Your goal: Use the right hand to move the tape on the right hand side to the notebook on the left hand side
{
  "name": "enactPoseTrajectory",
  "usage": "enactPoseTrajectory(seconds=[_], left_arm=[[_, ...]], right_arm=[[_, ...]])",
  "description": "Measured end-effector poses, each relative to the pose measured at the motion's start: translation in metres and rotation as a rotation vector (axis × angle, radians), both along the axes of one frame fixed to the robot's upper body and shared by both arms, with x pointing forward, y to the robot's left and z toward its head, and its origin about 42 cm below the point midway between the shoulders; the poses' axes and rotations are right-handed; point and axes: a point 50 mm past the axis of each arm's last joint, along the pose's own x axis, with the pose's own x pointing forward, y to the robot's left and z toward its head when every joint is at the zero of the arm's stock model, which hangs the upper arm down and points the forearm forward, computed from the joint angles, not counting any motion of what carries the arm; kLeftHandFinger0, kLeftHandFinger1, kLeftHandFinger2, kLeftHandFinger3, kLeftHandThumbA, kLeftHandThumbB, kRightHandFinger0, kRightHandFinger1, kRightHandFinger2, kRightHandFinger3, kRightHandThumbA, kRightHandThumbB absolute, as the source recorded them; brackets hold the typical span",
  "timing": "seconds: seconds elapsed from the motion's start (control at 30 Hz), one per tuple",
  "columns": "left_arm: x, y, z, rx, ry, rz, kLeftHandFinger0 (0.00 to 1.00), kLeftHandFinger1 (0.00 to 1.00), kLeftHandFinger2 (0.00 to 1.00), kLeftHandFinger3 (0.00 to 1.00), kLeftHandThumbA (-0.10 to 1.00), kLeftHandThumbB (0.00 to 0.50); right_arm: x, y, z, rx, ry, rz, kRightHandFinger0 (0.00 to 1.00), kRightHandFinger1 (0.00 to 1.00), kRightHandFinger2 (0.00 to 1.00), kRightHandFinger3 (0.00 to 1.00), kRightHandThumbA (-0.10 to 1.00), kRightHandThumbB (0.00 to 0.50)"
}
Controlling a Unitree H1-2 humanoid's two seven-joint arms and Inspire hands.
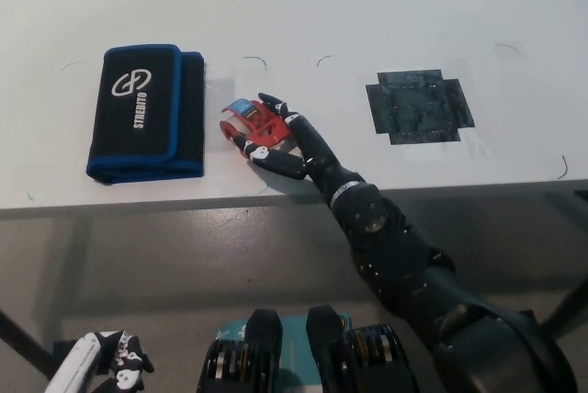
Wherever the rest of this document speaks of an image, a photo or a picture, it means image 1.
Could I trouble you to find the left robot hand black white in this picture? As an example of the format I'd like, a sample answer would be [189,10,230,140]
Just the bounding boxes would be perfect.
[43,329,156,393]

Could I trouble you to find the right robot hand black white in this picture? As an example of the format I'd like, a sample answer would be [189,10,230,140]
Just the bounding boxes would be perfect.
[232,92,363,202]

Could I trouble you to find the red tape dispenser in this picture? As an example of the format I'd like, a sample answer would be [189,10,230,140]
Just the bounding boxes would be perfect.
[218,97,291,147]

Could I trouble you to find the black tape patch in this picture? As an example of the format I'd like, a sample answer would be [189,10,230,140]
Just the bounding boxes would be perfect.
[365,69,477,146]

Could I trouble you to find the black ribbed robot body block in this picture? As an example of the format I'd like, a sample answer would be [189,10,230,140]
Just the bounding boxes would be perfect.
[305,304,414,393]
[199,308,284,393]

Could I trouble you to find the black pouch with blue trim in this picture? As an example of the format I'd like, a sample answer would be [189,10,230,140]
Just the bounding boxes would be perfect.
[85,43,207,185]

